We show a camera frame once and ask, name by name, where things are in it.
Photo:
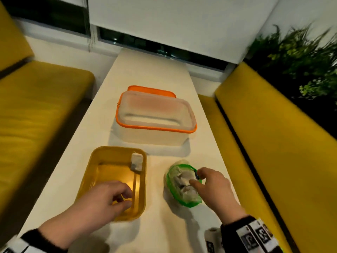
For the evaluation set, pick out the person's left hand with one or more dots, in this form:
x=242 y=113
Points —
x=105 y=200

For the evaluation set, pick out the person's right hand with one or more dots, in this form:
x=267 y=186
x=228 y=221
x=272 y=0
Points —
x=218 y=192

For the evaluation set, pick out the translucent yellow tray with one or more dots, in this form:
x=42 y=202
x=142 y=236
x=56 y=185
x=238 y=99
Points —
x=105 y=165

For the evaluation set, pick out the clear plastic bag green zip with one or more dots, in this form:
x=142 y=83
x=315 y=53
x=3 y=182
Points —
x=181 y=200

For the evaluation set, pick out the person's left forearm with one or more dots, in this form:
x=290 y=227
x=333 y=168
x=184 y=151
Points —
x=63 y=229

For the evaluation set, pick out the black right wrist marker band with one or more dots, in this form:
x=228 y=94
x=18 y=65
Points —
x=231 y=239

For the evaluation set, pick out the black wrist marker band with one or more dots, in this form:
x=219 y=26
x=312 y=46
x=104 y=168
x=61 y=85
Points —
x=231 y=239
x=34 y=241

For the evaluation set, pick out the yellow bench seat cushion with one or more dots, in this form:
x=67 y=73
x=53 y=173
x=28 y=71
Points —
x=39 y=115
x=218 y=129

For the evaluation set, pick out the clear container orange rim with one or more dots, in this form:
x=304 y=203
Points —
x=147 y=135

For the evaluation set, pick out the black left wrist marker band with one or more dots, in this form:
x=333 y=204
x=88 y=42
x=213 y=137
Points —
x=34 y=241

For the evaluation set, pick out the orange container lid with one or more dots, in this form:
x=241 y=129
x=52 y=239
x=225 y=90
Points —
x=150 y=90

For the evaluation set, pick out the dark window pane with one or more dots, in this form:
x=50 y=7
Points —
x=47 y=18
x=163 y=50

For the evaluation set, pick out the white roller blind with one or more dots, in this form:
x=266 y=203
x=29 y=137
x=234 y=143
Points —
x=171 y=23
x=71 y=0
x=302 y=13

